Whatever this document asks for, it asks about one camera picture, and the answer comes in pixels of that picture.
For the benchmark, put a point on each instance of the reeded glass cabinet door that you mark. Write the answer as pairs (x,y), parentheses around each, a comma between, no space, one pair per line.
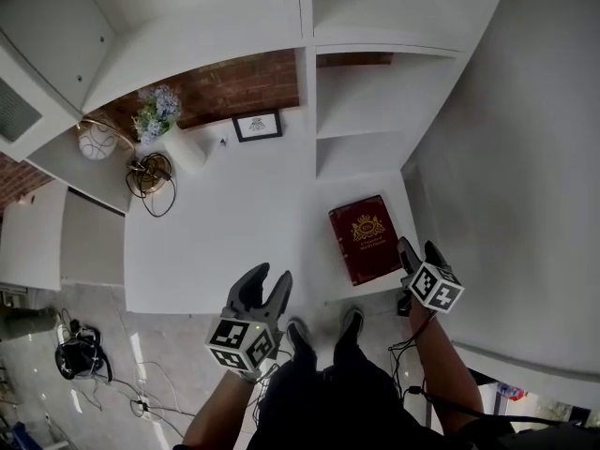
(14,110)

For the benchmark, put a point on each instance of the small black object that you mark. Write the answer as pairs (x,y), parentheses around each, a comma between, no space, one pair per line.
(223,142)

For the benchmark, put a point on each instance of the person's dark trousers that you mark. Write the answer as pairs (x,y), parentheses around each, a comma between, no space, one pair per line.
(337,401)

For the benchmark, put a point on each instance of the dark red hardcover book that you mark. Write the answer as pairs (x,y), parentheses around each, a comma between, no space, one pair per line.
(365,242)

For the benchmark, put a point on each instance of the person's left forearm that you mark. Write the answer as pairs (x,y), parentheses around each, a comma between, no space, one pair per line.
(220,410)

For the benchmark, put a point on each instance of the black framed picture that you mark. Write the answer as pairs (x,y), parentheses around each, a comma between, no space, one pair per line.
(258,126)

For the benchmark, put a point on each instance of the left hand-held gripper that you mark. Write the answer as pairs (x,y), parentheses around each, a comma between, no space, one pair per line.
(234,340)

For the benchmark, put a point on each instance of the person's right forearm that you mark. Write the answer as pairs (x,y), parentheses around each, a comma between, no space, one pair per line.
(445,368)

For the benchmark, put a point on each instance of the white power strip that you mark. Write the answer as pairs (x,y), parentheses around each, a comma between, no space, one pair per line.
(141,406)

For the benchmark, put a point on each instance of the blue white flower bunch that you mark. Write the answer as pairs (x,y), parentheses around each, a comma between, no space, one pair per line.
(157,110)

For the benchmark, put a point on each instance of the white shelving unit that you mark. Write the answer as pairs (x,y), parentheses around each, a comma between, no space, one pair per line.
(234,228)

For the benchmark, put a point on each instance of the person's black shoe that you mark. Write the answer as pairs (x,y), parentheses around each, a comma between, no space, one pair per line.
(352,326)
(299,338)

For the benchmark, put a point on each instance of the person's left black shoe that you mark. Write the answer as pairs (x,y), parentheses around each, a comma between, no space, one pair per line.
(299,338)

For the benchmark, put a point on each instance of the white vase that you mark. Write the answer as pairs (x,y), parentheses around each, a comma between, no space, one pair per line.
(185,150)

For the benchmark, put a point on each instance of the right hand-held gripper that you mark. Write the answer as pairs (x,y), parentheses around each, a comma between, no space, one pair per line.
(436,289)

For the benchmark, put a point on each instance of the white low cabinet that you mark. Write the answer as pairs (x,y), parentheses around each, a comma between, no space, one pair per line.
(33,232)

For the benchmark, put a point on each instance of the white globe lamp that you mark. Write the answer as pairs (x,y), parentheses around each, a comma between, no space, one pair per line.
(97,142)

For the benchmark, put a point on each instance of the grey green cylinder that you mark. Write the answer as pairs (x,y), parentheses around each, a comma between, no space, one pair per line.
(28,322)

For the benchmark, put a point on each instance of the person's right black shoe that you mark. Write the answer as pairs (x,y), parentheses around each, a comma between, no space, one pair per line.
(352,326)

